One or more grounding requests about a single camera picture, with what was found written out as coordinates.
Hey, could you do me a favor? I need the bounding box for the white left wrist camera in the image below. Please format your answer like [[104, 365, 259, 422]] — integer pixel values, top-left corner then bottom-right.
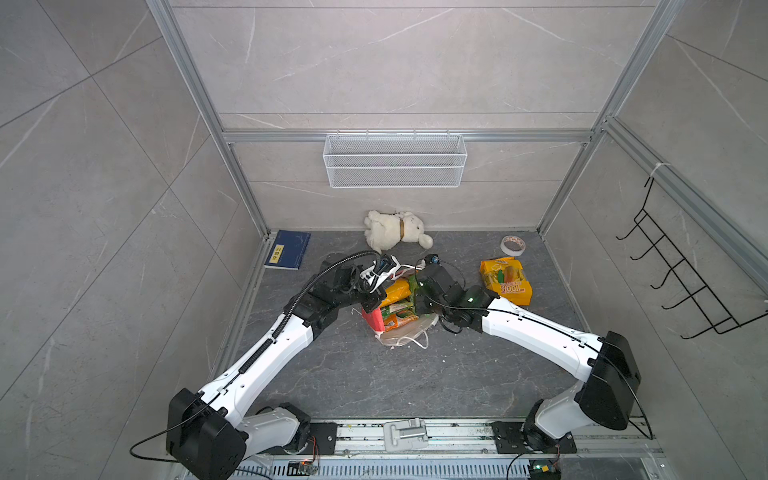
[[360, 255, 415, 287]]

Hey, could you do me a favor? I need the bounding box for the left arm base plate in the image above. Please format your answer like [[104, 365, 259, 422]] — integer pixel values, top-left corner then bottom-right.
[[264, 422, 338, 455]]

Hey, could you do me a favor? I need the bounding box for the green corn chip bag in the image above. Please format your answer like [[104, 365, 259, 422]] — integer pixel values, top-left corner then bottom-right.
[[407, 275, 420, 312]]

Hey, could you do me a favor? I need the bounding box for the black wire hook rack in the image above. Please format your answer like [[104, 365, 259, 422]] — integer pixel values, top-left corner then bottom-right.
[[615, 177, 767, 340]]

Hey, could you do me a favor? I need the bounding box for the grey rail bracket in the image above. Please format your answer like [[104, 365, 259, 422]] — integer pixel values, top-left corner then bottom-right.
[[382, 418, 429, 452]]

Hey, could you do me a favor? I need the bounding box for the large yellow snack bag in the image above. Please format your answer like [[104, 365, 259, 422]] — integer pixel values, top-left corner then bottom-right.
[[479, 257, 533, 306]]

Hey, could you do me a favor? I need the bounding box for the white tape roll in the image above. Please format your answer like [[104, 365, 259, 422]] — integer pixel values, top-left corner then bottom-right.
[[500, 235, 527, 257]]

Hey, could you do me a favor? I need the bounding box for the white plush bear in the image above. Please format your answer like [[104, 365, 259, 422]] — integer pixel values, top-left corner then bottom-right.
[[364, 210, 434, 253]]

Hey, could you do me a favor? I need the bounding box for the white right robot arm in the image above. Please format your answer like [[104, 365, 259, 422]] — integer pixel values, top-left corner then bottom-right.
[[415, 264, 641, 451]]

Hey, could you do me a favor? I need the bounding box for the strawberry print paper bag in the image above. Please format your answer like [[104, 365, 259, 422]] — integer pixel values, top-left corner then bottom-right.
[[361, 261, 438, 349]]

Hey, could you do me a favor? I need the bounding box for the white wire mesh basket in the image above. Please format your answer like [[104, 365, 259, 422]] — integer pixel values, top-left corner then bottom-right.
[[323, 133, 468, 189]]

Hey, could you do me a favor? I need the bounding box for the orange yellow snack bag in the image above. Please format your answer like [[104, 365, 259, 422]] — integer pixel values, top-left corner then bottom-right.
[[380, 278, 411, 308]]

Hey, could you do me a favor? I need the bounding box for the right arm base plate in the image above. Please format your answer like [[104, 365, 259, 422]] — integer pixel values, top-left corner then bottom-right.
[[489, 421, 577, 454]]

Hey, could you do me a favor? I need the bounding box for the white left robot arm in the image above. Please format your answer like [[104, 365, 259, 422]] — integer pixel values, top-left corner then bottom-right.
[[166, 250, 400, 479]]

